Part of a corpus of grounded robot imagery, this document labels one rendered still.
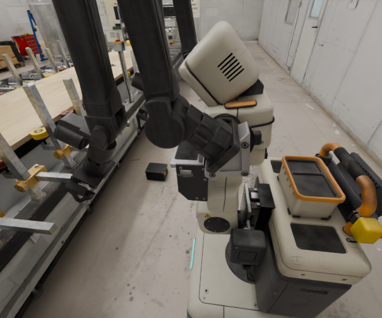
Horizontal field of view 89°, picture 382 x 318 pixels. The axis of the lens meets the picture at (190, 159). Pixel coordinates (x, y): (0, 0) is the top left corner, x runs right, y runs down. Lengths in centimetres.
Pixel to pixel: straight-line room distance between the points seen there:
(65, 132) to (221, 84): 36
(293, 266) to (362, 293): 108
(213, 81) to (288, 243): 55
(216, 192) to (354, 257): 45
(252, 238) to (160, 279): 89
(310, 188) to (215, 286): 70
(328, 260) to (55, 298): 153
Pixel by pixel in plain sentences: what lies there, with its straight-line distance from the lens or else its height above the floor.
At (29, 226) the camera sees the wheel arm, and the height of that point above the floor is 83.
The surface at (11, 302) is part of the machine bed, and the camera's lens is 166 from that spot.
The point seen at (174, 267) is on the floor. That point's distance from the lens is 155.
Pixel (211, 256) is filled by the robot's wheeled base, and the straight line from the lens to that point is 126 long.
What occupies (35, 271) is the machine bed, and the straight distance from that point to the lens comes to 168.
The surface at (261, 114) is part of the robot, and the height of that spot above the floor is 122.
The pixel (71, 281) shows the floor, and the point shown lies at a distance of 173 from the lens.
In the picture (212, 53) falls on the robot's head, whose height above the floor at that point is 134.
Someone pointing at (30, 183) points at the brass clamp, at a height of 81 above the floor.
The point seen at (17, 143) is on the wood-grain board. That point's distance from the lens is 135.
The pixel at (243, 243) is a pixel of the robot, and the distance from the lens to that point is 78.
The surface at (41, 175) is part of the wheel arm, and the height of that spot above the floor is 83.
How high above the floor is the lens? 142
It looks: 38 degrees down
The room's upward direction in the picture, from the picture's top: 2 degrees counter-clockwise
